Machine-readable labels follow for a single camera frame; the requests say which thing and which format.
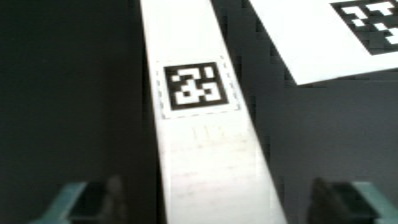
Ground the fiducial marker sheet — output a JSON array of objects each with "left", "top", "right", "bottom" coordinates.
[{"left": 248, "top": 0, "right": 398, "bottom": 85}]

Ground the white desk leg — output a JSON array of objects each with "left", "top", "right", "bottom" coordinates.
[{"left": 140, "top": 0, "right": 287, "bottom": 224}]

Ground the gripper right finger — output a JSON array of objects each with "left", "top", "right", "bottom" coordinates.
[{"left": 307, "top": 178, "right": 398, "bottom": 224}]

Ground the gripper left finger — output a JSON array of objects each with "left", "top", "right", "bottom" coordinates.
[{"left": 28, "top": 176, "right": 127, "bottom": 224}]

